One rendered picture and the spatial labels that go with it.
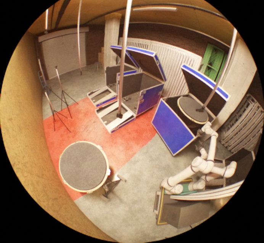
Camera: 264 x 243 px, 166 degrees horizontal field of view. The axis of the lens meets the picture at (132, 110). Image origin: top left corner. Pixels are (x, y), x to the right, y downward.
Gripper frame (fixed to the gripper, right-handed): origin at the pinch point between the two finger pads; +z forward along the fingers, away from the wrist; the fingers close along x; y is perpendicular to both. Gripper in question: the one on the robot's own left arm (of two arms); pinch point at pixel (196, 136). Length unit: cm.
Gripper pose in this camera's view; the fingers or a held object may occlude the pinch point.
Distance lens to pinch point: 167.9
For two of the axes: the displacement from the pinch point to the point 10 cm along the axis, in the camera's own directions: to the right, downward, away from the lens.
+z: -2.7, 7.4, 6.2
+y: 8.7, -0.8, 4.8
